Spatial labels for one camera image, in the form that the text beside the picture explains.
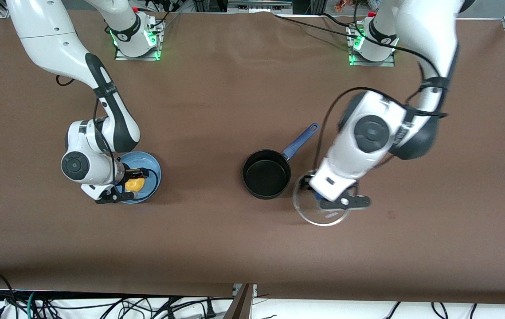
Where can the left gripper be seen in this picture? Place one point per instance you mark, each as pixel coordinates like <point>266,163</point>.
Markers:
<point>307,182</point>

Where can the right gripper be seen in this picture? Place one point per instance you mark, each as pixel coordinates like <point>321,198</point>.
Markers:
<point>127,173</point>

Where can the yellow potato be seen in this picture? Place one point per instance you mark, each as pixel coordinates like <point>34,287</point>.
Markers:
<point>135,184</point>

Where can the glass pot lid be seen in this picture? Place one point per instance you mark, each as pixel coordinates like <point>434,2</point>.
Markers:
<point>328,216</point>

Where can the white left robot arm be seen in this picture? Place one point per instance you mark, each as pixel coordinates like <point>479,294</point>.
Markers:
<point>372,133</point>

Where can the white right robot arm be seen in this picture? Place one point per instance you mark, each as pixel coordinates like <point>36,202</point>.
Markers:
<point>57,44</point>

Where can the blue round plate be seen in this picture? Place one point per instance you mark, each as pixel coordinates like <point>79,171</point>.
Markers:
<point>150,170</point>

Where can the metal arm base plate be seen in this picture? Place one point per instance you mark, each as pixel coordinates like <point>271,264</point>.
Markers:
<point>157,40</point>
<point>354,60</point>

